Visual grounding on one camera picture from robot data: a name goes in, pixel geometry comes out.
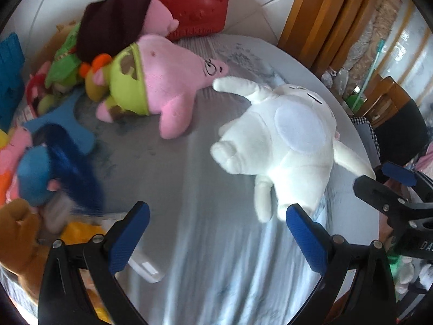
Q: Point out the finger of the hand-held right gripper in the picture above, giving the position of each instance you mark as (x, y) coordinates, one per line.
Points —
(375, 191)
(399, 174)

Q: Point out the blue fabric storage box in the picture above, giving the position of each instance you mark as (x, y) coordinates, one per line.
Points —
(10, 81)

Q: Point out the pink starfish plush toy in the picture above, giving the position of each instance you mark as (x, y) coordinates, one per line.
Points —
(169, 74)

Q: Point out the golden brown dog plush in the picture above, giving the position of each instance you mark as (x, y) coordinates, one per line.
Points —
(20, 243)

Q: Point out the wooden chair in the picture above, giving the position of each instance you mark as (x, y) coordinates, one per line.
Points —
(402, 125)

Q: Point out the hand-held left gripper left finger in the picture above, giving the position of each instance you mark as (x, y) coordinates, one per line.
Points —
(130, 237)

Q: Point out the stacked wooden chairs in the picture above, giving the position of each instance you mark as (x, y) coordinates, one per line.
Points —
(321, 17)

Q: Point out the pink orange plush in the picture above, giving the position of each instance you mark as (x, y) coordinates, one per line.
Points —
(12, 162)

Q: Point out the pink and red plush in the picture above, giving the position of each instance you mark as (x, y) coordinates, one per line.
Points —
(33, 91)

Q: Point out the light blue flat plush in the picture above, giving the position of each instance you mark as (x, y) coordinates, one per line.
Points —
(64, 122)

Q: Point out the red toy handbag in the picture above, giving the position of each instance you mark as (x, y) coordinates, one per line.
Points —
(196, 6)

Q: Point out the orange yellow duck plush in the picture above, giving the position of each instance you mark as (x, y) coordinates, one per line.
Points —
(96, 81)

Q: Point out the brown bear plush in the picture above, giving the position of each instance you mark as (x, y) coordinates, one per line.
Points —
(64, 28)

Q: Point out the blue-haired plush doll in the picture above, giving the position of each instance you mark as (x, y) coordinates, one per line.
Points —
(40, 172)

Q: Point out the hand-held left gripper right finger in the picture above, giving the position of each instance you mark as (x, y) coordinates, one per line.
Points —
(306, 240)

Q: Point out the grey tablecloth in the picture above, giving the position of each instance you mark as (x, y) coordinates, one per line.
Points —
(203, 210)

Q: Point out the green plush toy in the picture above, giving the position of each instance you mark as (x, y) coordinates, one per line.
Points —
(64, 64)

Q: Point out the yellow plush toy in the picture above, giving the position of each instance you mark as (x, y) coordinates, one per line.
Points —
(79, 232)

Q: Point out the checkered cloth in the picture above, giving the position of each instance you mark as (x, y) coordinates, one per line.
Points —
(362, 123)

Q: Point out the white plush animal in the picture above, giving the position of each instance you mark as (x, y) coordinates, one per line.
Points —
(287, 135)

